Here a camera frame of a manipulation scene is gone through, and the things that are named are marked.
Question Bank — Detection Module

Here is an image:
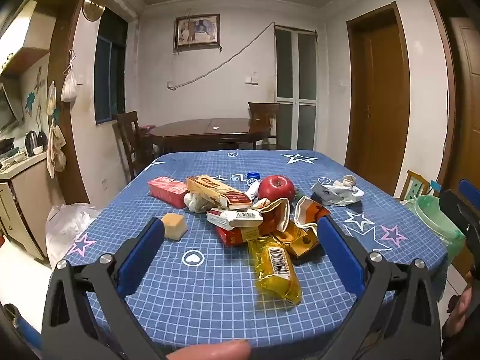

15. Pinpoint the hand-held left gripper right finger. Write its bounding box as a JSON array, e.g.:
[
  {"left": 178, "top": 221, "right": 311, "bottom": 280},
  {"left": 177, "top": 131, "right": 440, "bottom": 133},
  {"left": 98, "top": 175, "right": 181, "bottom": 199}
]
[{"left": 317, "top": 216, "right": 442, "bottom": 360}]

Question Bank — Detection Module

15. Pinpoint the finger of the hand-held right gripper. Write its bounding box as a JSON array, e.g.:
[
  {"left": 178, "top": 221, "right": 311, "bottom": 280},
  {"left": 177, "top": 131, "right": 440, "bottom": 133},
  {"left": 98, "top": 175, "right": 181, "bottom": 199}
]
[
  {"left": 439, "top": 189, "right": 480, "bottom": 248},
  {"left": 458, "top": 178, "right": 480, "bottom": 205}
]

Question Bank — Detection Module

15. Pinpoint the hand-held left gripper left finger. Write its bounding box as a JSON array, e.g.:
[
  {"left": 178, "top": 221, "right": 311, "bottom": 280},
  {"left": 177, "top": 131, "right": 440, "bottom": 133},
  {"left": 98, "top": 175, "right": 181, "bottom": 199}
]
[{"left": 42, "top": 217, "right": 167, "bottom": 360}]

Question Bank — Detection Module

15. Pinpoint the trash bin with green bag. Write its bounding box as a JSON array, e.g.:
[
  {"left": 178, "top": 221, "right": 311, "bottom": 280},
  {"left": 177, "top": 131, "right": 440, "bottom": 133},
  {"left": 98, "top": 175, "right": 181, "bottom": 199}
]
[{"left": 414, "top": 194, "right": 467, "bottom": 267}]

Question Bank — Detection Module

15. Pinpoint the tan sponge block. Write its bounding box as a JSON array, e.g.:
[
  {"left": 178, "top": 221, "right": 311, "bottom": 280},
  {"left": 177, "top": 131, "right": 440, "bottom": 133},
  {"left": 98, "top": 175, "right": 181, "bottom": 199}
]
[{"left": 161, "top": 212, "right": 188, "bottom": 241}]

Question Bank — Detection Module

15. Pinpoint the orange white carton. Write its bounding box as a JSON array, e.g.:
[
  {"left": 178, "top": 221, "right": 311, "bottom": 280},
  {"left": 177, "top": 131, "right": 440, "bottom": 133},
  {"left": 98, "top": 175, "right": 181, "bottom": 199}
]
[
  {"left": 294, "top": 196, "right": 331, "bottom": 238},
  {"left": 259, "top": 199, "right": 292, "bottom": 234}
]

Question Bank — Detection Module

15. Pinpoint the white medicine box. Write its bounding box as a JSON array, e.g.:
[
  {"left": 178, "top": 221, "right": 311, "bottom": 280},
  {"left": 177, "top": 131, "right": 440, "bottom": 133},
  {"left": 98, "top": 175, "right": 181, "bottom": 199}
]
[{"left": 206, "top": 208, "right": 263, "bottom": 229}]

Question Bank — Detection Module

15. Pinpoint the person's right forearm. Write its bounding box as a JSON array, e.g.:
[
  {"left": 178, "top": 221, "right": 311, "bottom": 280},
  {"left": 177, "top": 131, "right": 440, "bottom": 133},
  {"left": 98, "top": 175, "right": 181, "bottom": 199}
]
[{"left": 440, "top": 281, "right": 480, "bottom": 360}]

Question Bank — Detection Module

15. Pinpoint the person's left hand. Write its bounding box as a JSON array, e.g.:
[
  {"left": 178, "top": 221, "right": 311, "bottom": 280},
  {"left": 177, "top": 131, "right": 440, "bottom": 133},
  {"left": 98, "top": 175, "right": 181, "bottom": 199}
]
[{"left": 165, "top": 339, "right": 252, "bottom": 360}]

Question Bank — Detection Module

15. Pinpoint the small wooden chair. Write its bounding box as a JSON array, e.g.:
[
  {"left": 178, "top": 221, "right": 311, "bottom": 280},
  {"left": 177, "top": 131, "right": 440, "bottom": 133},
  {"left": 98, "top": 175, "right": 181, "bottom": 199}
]
[{"left": 398, "top": 170, "right": 439, "bottom": 205}]

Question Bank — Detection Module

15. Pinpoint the brown yellow wrapper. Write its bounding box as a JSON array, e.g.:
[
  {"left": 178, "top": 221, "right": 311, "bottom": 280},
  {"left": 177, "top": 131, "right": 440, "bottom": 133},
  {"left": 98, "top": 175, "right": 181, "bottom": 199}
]
[{"left": 272, "top": 221, "right": 321, "bottom": 259}]

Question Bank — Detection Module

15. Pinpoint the white blue crumpled bag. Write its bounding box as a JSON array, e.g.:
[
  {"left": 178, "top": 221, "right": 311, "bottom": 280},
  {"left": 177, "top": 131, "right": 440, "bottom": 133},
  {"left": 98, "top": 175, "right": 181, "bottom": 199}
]
[{"left": 311, "top": 175, "right": 365, "bottom": 207}]

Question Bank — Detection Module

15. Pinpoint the yellow plastic packet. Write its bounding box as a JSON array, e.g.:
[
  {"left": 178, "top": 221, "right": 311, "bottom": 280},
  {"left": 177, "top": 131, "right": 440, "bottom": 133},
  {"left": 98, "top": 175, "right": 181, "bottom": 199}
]
[{"left": 247, "top": 234, "right": 304, "bottom": 306}]

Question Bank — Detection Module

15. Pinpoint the red drink carton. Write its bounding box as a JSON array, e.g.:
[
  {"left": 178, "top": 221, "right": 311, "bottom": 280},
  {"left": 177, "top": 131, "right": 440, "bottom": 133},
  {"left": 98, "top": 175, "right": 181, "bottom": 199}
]
[{"left": 147, "top": 176, "right": 188, "bottom": 209}]

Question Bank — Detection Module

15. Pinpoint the white crumpled paper towel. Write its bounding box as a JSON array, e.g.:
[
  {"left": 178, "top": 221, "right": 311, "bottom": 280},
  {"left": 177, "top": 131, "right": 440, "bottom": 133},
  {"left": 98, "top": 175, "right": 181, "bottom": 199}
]
[{"left": 183, "top": 191, "right": 214, "bottom": 214}]

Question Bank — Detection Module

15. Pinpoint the white plastic floor bag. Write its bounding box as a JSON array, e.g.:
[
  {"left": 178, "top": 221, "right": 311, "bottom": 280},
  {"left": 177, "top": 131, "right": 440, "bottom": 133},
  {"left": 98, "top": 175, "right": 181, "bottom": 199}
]
[{"left": 46, "top": 202, "right": 101, "bottom": 267}]

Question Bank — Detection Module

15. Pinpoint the brown panelled wooden door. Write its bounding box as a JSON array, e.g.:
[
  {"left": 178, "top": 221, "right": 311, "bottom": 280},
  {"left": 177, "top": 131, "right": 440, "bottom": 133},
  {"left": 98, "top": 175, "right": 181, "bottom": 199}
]
[{"left": 427, "top": 0, "right": 480, "bottom": 199}]

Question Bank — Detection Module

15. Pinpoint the red flat box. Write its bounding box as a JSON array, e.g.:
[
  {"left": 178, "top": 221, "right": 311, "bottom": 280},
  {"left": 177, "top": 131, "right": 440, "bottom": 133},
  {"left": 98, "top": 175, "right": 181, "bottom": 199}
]
[{"left": 215, "top": 225, "right": 263, "bottom": 247}]

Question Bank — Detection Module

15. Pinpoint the red apple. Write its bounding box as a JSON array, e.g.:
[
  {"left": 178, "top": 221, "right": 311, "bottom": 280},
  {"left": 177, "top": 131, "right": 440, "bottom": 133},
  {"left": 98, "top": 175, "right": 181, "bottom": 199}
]
[{"left": 257, "top": 174, "right": 297, "bottom": 205}]

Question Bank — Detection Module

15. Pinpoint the yellow brown paper box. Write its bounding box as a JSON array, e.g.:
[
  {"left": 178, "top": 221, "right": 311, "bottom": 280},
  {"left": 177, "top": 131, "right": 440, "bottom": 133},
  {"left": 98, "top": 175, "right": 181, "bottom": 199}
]
[{"left": 185, "top": 174, "right": 253, "bottom": 211}]

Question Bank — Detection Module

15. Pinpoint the white gauze roll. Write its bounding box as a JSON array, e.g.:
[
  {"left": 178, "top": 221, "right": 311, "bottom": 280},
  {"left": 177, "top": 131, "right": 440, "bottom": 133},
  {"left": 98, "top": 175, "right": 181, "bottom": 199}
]
[{"left": 245, "top": 179, "right": 263, "bottom": 199}]

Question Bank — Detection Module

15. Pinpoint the dark wooden chair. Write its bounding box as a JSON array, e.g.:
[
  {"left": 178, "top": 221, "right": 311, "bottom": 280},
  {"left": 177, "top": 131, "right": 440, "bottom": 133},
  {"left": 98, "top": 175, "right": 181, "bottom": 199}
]
[
  {"left": 113, "top": 110, "right": 158, "bottom": 181},
  {"left": 247, "top": 101, "right": 291, "bottom": 151}
]

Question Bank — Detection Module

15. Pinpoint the hanging beige cloth bag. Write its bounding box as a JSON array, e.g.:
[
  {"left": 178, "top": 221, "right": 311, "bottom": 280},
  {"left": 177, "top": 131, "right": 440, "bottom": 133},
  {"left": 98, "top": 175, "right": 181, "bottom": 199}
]
[{"left": 46, "top": 120, "right": 67, "bottom": 179}]

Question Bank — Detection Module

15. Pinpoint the dark wooden dining table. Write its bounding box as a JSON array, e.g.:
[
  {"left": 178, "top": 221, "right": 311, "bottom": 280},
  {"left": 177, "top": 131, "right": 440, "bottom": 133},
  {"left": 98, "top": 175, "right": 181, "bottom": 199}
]
[{"left": 148, "top": 117, "right": 271, "bottom": 154}]

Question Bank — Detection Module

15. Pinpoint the dark electric kettle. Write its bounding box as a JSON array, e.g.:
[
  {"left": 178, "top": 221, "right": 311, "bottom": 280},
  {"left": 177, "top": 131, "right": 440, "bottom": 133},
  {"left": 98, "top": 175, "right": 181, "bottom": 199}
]
[{"left": 25, "top": 130, "right": 39, "bottom": 156}]

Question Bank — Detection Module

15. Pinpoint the glass double door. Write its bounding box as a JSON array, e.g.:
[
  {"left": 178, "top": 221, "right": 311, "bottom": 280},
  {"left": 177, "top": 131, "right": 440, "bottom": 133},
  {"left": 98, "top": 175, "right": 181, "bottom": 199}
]
[{"left": 274, "top": 25, "right": 319, "bottom": 151}]

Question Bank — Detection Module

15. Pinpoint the dark window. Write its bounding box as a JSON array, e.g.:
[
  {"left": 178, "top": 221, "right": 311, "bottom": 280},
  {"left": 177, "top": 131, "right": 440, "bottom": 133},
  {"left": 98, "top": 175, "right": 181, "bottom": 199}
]
[{"left": 94, "top": 7, "right": 129, "bottom": 125}]

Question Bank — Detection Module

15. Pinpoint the hanging white plastic bag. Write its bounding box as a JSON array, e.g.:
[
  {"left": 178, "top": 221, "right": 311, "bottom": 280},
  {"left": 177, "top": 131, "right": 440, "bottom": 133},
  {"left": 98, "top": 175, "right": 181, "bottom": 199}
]
[{"left": 61, "top": 49, "right": 79, "bottom": 103}]

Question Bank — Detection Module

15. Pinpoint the wall cable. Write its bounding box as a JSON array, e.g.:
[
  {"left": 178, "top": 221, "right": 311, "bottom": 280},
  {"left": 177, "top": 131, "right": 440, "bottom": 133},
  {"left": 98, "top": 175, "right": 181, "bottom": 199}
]
[{"left": 167, "top": 22, "right": 276, "bottom": 91}]

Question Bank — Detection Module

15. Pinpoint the framed wall picture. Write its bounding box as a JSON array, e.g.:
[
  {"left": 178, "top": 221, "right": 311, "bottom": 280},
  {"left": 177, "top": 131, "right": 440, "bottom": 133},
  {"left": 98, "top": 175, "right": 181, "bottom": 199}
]
[{"left": 173, "top": 13, "right": 221, "bottom": 50}]

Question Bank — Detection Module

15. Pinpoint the wooden wall cabinet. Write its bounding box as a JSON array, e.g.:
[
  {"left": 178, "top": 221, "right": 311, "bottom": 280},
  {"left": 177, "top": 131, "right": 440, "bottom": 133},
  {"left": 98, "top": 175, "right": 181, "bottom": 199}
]
[{"left": 0, "top": 0, "right": 57, "bottom": 79}]

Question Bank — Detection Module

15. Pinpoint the round gold wall clock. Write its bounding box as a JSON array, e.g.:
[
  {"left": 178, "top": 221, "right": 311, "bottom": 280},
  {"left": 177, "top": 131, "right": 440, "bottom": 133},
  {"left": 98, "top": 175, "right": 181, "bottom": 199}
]
[{"left": 82, "top": 0, "right": 109, "bottom": 22}]

